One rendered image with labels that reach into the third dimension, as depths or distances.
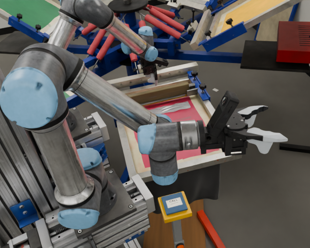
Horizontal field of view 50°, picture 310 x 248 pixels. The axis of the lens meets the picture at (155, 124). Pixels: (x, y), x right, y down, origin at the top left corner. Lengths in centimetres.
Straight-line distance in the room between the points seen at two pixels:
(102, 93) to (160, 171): 26
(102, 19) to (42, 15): 166
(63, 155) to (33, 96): 20
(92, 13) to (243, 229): 187
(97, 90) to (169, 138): 23
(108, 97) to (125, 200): 47
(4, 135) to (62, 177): 31
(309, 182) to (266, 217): 52
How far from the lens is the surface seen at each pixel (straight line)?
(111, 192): 121
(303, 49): 242
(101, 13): 149
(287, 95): 389
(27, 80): 71
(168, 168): 88
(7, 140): 115
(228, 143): 84
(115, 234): 136
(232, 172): 297
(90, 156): 109
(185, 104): 209
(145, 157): 179
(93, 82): 88
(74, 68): 86
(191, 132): 81
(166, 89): 208
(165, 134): 81
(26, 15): 307
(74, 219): 101
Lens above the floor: 223
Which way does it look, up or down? 40 degrees down
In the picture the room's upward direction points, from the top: 8 degrees counter-clockwise
